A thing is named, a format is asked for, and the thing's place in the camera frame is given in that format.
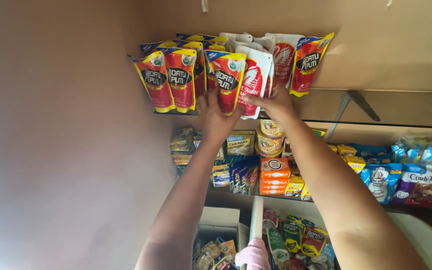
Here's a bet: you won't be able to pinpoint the person's right hand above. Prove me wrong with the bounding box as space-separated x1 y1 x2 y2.
242 86 300 127

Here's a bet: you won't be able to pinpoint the person's left hand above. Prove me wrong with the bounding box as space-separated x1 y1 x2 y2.
196 89 245 146

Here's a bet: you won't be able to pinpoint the white red sauce pouch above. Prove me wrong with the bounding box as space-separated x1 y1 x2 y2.
235 45 274 121
268 33 305 90
219 32 254 47
243 32 277 54

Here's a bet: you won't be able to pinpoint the red yellow sauce pouch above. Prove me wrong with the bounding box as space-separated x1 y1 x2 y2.
204 50 247 116
289 32 335 98

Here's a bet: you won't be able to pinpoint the yellow instant noodle cup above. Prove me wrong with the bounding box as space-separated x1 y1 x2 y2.
254 144 284 159
259 119 285 138
255 133 285 154

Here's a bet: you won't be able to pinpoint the beige cereal drink pack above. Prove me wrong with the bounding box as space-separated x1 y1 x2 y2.
226 130 256 157

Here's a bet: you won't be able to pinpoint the pile of snack packets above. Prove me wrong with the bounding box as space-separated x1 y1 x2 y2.
169 127 203 176

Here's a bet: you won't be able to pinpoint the blue white packet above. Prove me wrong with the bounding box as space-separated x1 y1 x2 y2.
211 164 232 188

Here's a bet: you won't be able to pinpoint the orange box with round print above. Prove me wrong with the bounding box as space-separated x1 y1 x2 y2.
259 157 292 179

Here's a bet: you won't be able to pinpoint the bunch of blue sachets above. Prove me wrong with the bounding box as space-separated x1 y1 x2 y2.
229 156 261 196

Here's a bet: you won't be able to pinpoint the row of red yellow pouches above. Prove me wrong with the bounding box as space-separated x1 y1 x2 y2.
127 33 229 114

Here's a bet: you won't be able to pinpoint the orange flat box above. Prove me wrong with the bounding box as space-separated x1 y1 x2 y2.
259 186 289 196
259 178 290 188

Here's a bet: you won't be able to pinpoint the small yellow box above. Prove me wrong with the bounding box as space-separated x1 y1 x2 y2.
300 184 313 202
284 175 305 198

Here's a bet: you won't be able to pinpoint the yellow snack pack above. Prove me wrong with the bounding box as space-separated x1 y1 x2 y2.
344 155 367 174
336 145 358 157

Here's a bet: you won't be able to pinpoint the dark blue packets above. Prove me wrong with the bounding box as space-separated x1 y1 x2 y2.
349 142 392 165

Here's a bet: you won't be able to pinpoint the white pole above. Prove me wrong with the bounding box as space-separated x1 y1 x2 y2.
248 195 265 241

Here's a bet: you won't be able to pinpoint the white carton with sachets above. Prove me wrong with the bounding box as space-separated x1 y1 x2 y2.
193 206 251 270

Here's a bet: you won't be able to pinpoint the blue biscuit bag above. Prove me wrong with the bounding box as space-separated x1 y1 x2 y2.
359 163 403 205

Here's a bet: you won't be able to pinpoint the bunch of hanging seasoning pouches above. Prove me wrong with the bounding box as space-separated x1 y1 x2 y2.
262 208 337 270

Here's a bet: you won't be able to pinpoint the pink cloth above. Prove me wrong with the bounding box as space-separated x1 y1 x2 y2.
234 238 272 270

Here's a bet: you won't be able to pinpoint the clear bag of blue candies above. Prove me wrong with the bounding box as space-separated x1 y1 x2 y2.
390 136 432 166

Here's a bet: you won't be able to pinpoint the goods shelf board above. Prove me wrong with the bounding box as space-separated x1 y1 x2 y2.
205 184 432 216

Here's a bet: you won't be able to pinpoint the purple white chocolate bag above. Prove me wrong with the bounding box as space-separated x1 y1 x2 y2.
390 163 432 209

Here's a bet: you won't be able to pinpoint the metal shelf bracket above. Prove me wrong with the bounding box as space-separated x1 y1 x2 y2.
324 90 381 142

